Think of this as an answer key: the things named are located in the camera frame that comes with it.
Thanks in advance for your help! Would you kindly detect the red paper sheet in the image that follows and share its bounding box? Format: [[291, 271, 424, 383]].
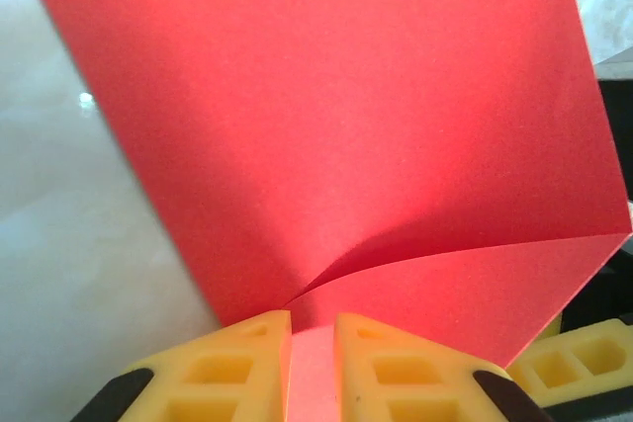
[[13, 0, 633, 422]]

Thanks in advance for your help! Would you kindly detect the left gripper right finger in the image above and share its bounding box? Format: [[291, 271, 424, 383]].
[[333, 311, 555, 422]]

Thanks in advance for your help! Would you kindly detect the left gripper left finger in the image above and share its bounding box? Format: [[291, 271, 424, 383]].
[[68, 309, 293, 422]]

